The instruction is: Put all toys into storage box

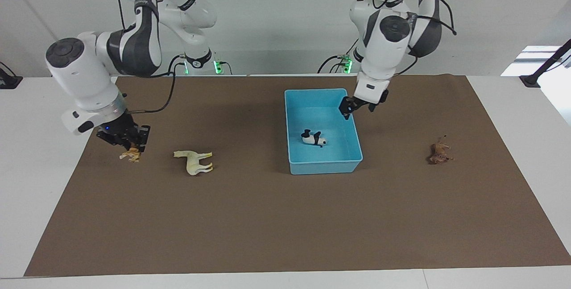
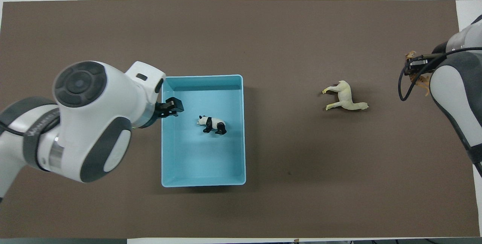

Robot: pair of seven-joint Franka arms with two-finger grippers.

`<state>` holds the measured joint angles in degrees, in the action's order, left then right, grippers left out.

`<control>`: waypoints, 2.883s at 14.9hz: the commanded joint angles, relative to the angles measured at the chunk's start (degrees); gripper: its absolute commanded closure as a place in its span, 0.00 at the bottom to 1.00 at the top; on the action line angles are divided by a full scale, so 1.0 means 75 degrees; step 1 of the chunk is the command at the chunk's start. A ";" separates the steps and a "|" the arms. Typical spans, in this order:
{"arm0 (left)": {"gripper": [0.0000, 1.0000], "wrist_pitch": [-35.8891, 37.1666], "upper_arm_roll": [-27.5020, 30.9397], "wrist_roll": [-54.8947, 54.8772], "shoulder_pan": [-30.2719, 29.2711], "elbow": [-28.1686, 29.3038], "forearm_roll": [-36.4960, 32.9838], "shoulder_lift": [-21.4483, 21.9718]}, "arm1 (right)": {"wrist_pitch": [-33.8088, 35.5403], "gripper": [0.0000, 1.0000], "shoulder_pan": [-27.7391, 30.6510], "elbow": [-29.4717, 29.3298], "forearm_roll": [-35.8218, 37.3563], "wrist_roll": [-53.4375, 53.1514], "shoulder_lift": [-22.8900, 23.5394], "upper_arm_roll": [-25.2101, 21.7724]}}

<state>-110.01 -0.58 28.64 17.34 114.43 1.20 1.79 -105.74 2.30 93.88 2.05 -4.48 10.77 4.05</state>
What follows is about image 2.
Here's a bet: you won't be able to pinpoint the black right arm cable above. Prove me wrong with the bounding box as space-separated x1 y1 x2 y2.
398 47 482 102

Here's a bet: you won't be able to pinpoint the orange striped tiger toy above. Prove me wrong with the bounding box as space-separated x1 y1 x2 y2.
405 51 431 96

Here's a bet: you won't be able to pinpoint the brown table mat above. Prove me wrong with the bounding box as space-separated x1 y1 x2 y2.
0 0 480 239

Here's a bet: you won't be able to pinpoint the light blue storage box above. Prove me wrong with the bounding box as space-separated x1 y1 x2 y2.
161 75 247 188

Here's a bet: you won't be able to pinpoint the black white panda toy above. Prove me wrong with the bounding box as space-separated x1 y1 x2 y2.
197 115 227 136

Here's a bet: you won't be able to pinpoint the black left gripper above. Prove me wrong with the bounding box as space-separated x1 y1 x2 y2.
153 97 185 119

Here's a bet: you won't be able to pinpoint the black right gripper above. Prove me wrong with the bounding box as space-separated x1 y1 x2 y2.
404 53 437 77

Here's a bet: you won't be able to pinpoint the cream horse toy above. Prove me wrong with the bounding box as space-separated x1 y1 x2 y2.
322 80 369 112

